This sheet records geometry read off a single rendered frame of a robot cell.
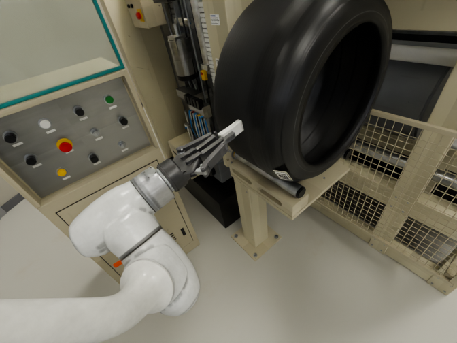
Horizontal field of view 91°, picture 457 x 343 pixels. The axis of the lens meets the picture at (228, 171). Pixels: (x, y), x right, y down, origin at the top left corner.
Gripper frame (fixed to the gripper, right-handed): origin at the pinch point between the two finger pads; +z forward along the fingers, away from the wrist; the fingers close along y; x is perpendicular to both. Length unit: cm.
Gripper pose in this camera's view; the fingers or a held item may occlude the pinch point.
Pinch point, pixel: (231, 131)
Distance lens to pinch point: 58.5
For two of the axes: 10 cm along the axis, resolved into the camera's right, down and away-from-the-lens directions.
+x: 2.5, 6.7, 7.0
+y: -6.2, -4.5, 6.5
